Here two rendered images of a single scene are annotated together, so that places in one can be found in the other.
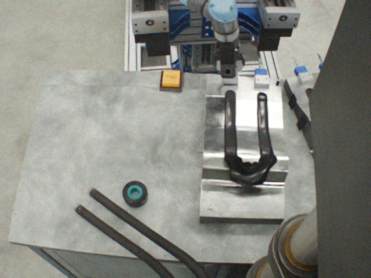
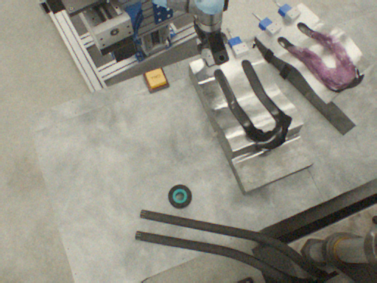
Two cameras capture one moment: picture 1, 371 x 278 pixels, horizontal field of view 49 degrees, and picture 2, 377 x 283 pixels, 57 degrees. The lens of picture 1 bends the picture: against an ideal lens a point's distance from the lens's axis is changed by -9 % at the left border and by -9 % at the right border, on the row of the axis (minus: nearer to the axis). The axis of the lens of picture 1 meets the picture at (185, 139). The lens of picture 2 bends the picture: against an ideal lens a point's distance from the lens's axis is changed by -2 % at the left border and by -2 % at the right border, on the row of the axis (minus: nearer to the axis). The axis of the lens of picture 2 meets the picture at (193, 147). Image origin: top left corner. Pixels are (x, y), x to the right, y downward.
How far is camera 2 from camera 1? 0.40 m
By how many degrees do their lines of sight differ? 16
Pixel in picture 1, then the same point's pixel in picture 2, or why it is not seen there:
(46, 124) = (58, 171)
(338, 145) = not seen: outside the picture
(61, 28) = not seen: outside the picture
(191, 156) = (208, 141)
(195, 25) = (147, 15)
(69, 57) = (17, 82)
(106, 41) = (45, 53)
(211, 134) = (222, 116)
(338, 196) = not seen: outside the picture
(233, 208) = (269, 172)
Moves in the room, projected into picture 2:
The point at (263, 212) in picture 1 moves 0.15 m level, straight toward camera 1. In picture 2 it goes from (294, 165) to (295, 209)
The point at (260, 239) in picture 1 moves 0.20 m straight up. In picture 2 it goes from (299, 187) to (319, 175)
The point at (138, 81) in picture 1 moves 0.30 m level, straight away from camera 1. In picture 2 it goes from (125, 92) to (85, 37)
